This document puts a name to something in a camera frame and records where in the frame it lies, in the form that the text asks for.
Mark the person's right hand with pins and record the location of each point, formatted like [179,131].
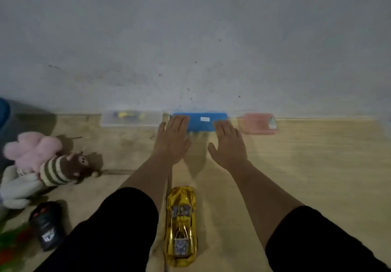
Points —
[229,146]

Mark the person's left hand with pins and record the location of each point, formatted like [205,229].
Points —
[171,140]

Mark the clear plastic box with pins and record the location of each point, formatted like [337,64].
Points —
[146,120]

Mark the pink plastic box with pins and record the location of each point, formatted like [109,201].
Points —
[253,123]

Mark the blue plastic box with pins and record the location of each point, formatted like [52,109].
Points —
[201,125]

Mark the gold toy car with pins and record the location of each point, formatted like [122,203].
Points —
[180,220]

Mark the person's right forearm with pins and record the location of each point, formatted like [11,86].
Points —
[259,198]

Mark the person's left forearm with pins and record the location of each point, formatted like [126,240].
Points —
[146,180]

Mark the person's black left sleeve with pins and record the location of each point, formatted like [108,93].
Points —
[107,235]

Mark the person's black sleeve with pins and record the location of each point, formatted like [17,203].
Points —
[311,244]
[107,235]

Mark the brown striped plush toy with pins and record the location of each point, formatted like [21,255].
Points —
[58,171]

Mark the person's black right sleeve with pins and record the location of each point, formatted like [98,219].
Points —
[311,244]

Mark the pink plush toy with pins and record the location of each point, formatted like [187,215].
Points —
[30,151]

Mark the white plush rabbit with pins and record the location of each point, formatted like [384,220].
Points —
[18,189]

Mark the black remote controller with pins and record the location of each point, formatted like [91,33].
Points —
[45,223]

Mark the grey bin with blue lid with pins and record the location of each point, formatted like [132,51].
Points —
[3,110]

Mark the artificial plant in white pot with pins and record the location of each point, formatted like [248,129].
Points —
[12,244]

